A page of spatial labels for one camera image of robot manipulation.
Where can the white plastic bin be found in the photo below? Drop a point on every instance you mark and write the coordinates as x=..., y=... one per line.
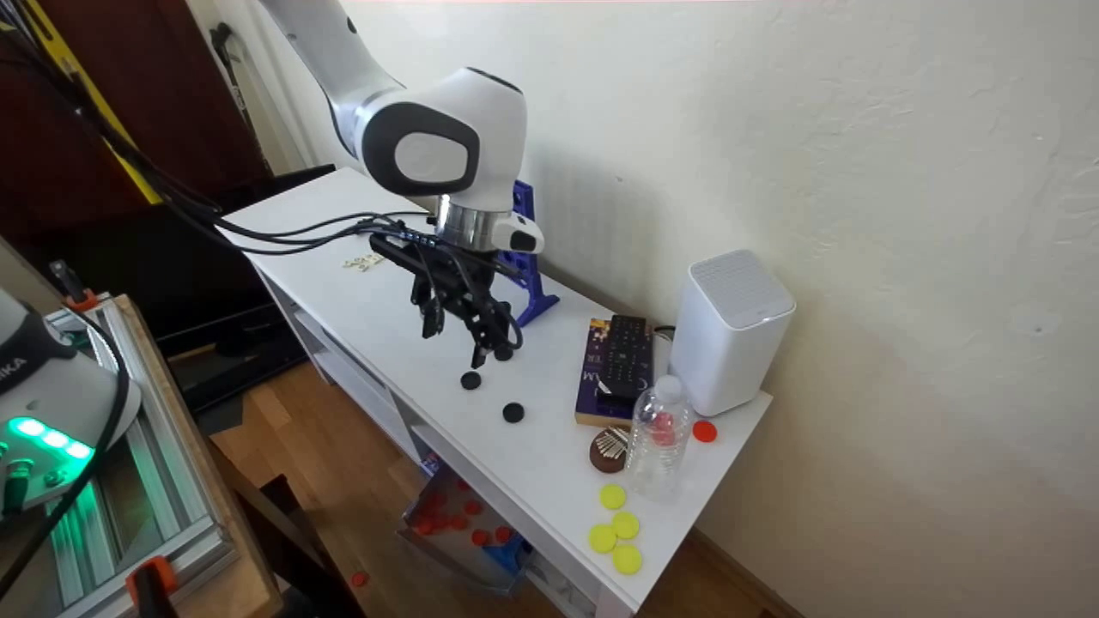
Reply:
x=732, y=344

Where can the white robot base green light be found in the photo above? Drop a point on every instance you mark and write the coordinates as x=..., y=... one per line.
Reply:
x=56, y=399

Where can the yellow black strip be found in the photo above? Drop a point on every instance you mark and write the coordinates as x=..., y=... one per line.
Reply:
x=45, y=33

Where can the dark patterned small box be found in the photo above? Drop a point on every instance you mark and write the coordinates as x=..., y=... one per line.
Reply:
x=589, y=381

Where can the black game chip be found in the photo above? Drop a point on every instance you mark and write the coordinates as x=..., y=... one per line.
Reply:
x=473, y=380
x=512, y=409

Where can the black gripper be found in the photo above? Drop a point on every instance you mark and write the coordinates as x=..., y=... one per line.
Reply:
x=464, y=275

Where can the brown round jar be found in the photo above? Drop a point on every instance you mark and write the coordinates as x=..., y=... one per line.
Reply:
x=607, y=452

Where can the orange black clamp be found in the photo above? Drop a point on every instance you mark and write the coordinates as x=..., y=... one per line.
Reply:
x=151, y=578
x=84, y=299

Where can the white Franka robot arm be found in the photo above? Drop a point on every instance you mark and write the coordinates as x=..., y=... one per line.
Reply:
x=448, y=147

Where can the yellow game chip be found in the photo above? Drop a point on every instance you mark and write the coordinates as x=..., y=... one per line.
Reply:
x=628, y=521
x=604, y=535
x=628, y=559
x=612, y=496

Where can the dark brown door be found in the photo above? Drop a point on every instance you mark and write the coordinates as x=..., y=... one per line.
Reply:
x=35, y=208

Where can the aluminium rail workbench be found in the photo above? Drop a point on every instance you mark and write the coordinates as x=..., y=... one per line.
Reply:
x=161, y=502

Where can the red game chip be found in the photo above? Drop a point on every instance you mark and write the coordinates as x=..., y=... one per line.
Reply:
x=706, y=430
x=358, y=582
x=662, y=430

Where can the blue connect four gameboard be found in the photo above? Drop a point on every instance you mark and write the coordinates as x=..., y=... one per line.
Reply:
x=535, y=291

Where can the white shelf table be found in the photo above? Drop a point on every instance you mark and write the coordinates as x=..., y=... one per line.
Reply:
x=379, y=311

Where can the game box with red chips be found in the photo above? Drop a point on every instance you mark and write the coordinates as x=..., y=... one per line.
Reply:
x=458, y=527

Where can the black remote control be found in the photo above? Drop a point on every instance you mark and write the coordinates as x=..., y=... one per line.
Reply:
x=628, y=355

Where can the clear plastic cup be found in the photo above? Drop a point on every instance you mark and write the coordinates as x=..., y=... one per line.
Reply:
x=664, y=452

